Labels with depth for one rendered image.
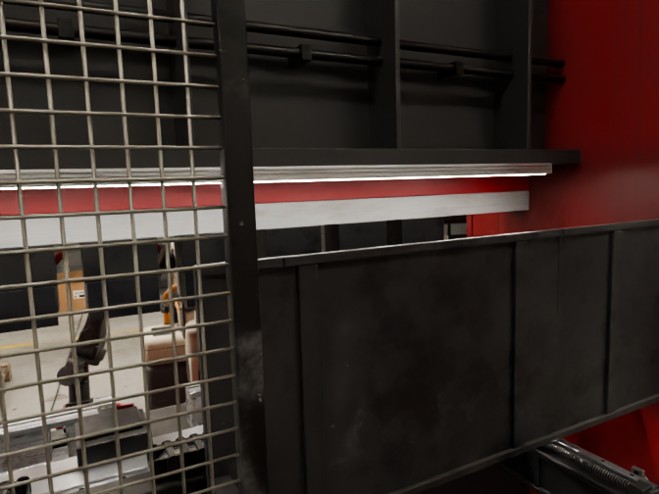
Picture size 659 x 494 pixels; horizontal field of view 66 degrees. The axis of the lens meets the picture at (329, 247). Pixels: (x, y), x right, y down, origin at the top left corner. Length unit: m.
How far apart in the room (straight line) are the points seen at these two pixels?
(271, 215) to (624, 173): 0.94
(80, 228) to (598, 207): 1.32
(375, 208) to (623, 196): 0.66
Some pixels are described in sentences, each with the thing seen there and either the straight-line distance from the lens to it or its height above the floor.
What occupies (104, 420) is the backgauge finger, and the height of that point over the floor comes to 1.03.
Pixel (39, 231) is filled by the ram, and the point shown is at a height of 1.37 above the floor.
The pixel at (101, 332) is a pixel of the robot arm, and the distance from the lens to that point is 1.67.
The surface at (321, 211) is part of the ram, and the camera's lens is 1.29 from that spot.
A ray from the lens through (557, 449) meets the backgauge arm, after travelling 1.28.
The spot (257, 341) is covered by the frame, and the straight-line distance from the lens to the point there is 0.47.
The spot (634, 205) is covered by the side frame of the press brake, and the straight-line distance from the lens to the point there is 1.56.
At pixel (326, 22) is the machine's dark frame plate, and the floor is 1.82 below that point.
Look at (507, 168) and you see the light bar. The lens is 1.39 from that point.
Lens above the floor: 1.44
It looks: 7 degrees down
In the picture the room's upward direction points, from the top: 2 degrees counter-clockwise
